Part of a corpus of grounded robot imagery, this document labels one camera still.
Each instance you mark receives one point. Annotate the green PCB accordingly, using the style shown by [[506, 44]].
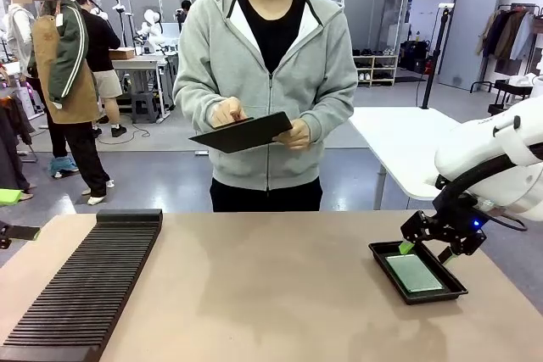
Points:
[[413, 273]]

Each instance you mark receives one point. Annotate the person in grey hoodie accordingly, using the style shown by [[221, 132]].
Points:
[[267, 82]]

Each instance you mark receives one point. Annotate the white table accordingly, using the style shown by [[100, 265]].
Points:
[[403, 146]]

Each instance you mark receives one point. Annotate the person's right forearm grey sleeve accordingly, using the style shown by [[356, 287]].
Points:
[[193, 99]]

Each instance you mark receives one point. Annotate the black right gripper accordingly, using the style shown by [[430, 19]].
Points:
[[441, 230]]

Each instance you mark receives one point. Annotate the person's left hand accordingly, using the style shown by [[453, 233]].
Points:
[[297, 135]]

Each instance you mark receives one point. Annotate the grey workbench table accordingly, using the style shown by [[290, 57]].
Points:
[[140, 67]]

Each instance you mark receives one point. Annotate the black slotted PCB rack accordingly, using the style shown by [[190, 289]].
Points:
[[80, 294]]

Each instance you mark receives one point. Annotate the man in black with cap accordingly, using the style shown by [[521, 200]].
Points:
[[102, 52]]

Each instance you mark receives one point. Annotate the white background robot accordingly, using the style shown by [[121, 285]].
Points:
[[152, 29]]

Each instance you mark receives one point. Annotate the cardboard box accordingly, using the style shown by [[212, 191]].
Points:
[[123, 54]]

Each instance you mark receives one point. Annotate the woman in green jacket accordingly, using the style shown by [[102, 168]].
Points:
[[63, 61]]

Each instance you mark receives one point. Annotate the wooden shoe rack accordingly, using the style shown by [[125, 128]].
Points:
[[377, 67]]

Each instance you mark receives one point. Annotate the person's right hand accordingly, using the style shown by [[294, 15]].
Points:
[[225, 114]]

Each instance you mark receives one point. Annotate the person's left forearm grey sleeve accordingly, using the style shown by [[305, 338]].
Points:
[[331, 107]]

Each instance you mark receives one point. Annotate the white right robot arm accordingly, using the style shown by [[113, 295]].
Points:
[[500, 150]]

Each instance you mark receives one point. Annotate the distant person in black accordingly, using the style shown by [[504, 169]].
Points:
[[186, 10]]

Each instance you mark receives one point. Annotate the black pole stand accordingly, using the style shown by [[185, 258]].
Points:
[[432, 61]]

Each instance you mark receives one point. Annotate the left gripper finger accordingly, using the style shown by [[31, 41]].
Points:
[[9, 196], [21, 232]]

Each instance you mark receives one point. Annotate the coat rack with clothes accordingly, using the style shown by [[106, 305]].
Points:
[[509, 35]]

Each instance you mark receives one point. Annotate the black utility cart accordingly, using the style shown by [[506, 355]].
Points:
[[507, 95]]

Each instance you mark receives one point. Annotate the black plastic tray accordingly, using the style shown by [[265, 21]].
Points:
[[441, 292]]

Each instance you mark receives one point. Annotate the grey plastic stool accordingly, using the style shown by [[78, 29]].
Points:
[[143, 107]]

